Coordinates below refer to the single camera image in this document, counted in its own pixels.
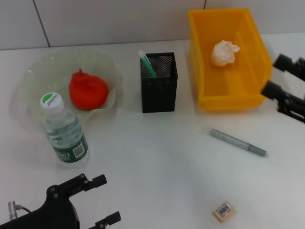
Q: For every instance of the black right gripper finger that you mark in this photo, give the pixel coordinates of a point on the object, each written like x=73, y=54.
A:
x=281, y=95
x=289, y=65

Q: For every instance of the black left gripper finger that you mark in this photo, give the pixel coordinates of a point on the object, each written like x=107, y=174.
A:
x=88, y=182
x=107, y=219

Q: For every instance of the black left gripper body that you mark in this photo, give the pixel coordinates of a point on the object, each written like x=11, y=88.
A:
x=54, y=210

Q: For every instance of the clear green-label water bottle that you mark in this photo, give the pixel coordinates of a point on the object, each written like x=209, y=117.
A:
x=66, y=133

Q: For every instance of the grey glitter pen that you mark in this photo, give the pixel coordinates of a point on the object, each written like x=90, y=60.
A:
x=233, y=140

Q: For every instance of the white paper ball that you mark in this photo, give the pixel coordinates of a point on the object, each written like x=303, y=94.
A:
x=224, y=53

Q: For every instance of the orange-red toy orange fruit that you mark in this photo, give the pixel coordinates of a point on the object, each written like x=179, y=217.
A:
x=88, y=90

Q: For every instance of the beige eraser with barcode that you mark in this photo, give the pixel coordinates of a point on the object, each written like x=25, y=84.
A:
x=223, y=211

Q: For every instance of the mint green utility knife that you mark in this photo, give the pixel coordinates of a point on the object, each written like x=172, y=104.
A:
x=149, y=65

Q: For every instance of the black mesh pen holder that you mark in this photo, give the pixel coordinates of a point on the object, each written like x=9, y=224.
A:
x=158, y=95

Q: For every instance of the wavy clear glass fruit plate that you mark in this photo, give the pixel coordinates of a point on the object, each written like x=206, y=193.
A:
x=47, y=66

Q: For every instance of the yellow plastic storage bin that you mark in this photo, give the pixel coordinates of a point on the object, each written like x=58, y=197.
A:
x=228, y=95

